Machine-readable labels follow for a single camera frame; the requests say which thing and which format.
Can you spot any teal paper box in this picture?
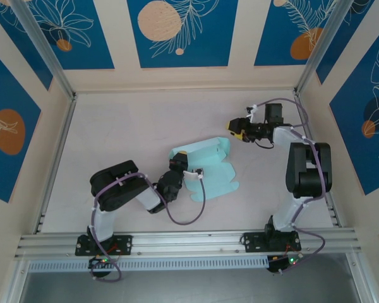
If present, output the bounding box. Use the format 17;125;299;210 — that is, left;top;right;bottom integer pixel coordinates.
167;136;241;203

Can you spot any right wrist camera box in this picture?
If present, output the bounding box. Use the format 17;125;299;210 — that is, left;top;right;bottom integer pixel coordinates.
245;105;260;122

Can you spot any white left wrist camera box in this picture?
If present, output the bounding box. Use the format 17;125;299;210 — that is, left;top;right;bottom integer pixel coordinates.
182;169;207;181

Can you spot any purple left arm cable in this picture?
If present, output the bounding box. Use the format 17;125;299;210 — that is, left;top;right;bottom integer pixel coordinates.
90;172;207;283

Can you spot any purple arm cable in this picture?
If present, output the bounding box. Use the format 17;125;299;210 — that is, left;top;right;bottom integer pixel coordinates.
90;172;207;283
252;98;326;276

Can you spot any aluminium table side rail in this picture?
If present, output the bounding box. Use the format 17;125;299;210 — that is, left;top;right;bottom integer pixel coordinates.
31;94;79;235
292;90;340;229

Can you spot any aluminium mounting rail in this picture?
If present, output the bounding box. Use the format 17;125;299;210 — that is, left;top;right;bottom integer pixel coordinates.
14;229;364;260

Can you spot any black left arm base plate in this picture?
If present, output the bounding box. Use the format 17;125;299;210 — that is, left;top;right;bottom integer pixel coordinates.
75;234;133;256

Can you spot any grey slotted cable duct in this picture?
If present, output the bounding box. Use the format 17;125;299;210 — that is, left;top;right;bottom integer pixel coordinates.
28;256;269;273

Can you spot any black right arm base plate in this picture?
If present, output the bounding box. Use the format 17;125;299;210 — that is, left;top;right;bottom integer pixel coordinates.
242;232;303;253

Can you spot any aluminium corner post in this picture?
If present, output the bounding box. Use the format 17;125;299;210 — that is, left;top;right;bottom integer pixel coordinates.
11;0;77;99
294;0;351;95

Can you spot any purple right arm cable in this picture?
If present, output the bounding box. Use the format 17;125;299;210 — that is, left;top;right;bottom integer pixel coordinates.
252;98;326;276

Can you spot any silver aluminium frame bar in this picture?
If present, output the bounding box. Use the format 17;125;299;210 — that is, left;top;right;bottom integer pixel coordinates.
346;252;372;303
6;260;31;303

